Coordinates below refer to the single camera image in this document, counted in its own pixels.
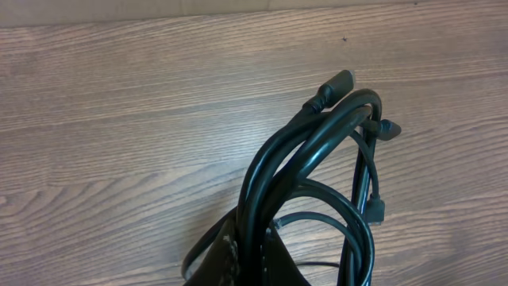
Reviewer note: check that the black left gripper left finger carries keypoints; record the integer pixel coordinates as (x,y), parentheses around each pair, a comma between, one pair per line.
(213,259)

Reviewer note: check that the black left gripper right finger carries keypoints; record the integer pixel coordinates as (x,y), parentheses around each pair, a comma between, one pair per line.
(277,266)

